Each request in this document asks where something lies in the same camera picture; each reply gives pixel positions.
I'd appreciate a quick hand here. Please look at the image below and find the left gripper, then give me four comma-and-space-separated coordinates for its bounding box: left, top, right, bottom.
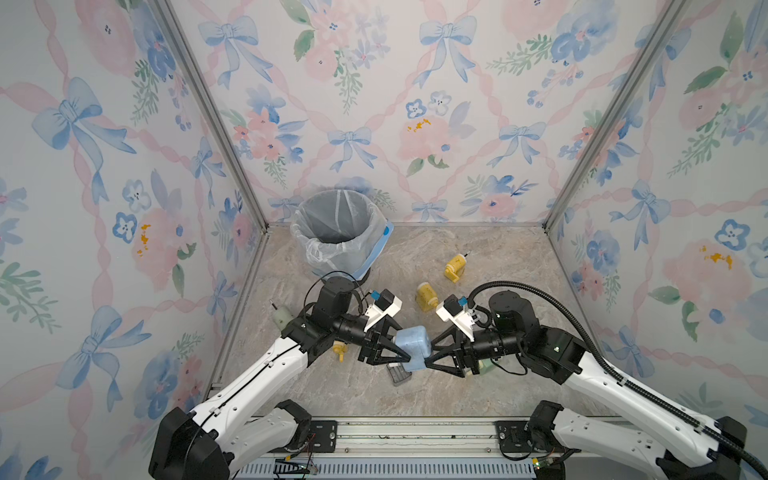
333, 315, 412, 365

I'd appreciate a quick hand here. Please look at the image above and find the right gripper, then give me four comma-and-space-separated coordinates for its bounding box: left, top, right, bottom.
423, 321, 523, 375

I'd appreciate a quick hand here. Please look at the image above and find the blue pencil sharpener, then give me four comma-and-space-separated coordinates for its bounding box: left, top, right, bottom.
395, 326, 432, 373

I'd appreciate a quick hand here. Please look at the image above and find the dark shavings tray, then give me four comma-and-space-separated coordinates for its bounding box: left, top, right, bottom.
387, 363, 412, 387

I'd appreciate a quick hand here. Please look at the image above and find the yellow pencil sharpener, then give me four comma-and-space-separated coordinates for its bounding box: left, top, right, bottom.
332, 341, 348, 362
415, 282, 440, 312
444, 252, 470, 284

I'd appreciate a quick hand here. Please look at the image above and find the green pencil sharpener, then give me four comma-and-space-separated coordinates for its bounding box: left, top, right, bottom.
271, 304, 295, 331
478, 359, 495, 375

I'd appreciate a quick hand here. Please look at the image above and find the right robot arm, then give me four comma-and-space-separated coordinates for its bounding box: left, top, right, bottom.
425, 291, 746, 479

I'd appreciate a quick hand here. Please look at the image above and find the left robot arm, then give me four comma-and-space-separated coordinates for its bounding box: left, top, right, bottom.
148, 276, 410, 479

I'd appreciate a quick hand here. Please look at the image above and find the black trash bin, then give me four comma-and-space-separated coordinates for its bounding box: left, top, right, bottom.
355, 268, 371, 284

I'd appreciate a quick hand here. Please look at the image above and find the clear trash bag blue band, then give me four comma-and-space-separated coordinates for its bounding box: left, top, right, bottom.
290, 189, 394, 279

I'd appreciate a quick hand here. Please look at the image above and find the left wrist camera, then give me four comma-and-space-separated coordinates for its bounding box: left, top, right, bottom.
364, 289, 402, 332

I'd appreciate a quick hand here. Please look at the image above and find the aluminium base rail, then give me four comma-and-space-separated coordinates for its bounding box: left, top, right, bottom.
236, 418, 659, 479

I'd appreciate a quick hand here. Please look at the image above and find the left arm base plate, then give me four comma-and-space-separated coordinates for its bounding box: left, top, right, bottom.
284, 420, 338, 454

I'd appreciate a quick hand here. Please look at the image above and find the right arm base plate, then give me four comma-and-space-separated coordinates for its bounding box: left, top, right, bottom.
493, 420, 567, 456

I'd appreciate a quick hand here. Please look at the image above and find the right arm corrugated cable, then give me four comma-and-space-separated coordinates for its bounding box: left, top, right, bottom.
467, 280, 768, 480

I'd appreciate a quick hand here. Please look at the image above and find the left corner aluminium post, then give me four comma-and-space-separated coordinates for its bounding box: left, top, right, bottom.
149, 0, 269, 234

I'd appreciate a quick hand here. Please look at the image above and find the corner aluminium post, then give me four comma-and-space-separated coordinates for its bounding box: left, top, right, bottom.
542, 0, 689, 234
149, 0, 269, 234

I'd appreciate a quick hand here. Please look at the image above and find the right corner aluminium post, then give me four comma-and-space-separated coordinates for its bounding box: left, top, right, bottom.
542, 0, 689, 234

